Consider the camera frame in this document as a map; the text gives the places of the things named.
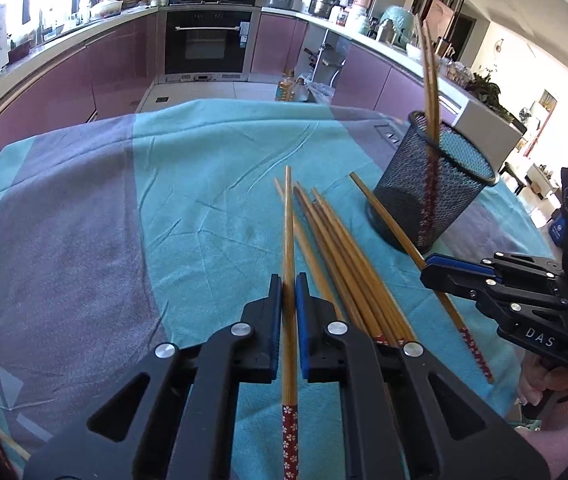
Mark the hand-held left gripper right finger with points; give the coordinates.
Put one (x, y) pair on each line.
(304, 330)

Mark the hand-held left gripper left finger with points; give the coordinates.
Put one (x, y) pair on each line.
(277, 320)

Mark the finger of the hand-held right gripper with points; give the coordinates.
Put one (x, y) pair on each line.
(459, 261)
(454, 282)

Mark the wooden chopsticks group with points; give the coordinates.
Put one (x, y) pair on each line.
(343, 260)

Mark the black mesh utensil holder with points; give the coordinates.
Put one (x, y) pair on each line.
(414, 195)

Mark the person's right hand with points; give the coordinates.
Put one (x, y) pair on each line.
(530, 385)

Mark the green leafy vegetables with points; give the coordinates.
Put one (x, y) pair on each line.
(484, 87)

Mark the teal and purple striped tablecloth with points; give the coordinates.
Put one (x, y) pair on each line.
(114, 210)

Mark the yellow cooking oil bottle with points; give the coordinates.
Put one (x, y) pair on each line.
(285, 90)

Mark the mint green kitchen appliance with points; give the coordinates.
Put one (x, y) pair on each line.
(399, 22)

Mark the black built-in oven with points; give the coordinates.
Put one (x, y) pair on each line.
(204, 45)

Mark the stainless steel pot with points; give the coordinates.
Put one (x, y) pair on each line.
(323, 4)

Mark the purple kitchen base cabinets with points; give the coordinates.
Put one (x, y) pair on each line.
(89, 70)

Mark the white casserole dish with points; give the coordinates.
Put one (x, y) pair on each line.
(106, 8)

